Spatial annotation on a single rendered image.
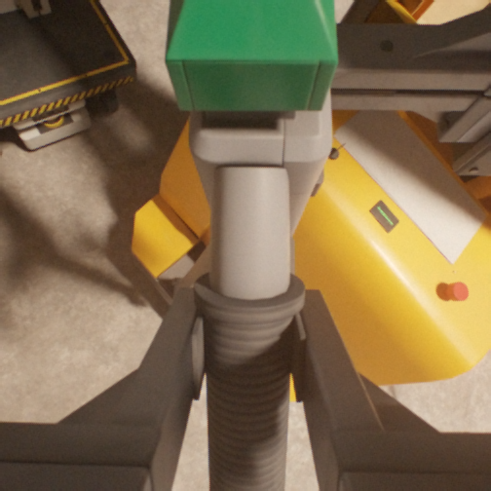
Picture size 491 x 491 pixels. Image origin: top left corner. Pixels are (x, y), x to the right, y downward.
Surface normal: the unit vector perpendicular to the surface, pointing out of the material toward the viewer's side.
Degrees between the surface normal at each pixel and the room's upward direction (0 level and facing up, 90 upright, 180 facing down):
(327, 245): 68
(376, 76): 90
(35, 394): 0
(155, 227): 22
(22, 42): 0
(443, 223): 0
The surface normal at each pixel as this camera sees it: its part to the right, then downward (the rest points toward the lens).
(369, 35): -0.01, -0.23
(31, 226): 0.26, -0.22
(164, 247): -0.02, 0.03
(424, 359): -0.57, 0.48
